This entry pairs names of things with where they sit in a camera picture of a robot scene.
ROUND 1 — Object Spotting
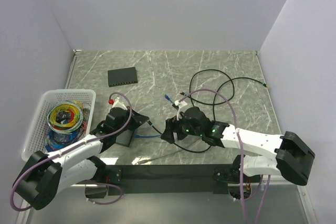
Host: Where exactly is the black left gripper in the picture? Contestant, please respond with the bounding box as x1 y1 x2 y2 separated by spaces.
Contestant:
114 105 149 136

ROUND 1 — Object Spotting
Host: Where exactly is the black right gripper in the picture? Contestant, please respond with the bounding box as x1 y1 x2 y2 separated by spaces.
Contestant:
161 112 204 143

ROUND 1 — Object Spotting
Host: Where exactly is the blue ethernet cable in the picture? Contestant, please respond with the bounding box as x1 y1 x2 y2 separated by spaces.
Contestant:
134 94 174 140

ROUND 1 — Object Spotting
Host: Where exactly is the dark grey network switch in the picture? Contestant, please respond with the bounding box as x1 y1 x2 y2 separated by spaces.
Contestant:
116 127 137 147

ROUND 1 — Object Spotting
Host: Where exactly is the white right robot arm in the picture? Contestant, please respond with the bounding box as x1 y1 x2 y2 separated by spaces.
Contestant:
161 107 315 186

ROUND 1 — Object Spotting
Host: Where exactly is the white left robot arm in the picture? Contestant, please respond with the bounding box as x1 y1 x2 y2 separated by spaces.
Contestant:
10 108 149 210

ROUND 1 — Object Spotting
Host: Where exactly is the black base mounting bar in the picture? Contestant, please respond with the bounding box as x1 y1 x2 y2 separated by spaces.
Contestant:
92 164 239 194

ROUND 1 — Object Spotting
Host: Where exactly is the white plastic mesh basket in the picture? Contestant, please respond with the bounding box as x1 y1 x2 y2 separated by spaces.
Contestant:
21 89 96 161

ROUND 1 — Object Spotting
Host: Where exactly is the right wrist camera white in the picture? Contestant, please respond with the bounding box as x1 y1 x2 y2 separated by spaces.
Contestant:
172 100 188 121

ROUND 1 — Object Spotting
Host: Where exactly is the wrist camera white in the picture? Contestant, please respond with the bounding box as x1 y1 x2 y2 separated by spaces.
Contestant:
172 100 188 121
108 97 127 110

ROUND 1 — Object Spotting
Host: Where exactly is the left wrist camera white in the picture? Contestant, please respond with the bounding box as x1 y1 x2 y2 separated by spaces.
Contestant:
108 97 127 110

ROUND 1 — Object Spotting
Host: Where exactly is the bundle of coloured wires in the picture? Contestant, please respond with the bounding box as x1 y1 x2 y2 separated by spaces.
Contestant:
44 99 92 151

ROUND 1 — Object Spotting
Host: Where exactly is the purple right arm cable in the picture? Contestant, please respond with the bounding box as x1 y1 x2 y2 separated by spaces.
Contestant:
181 89 272 224

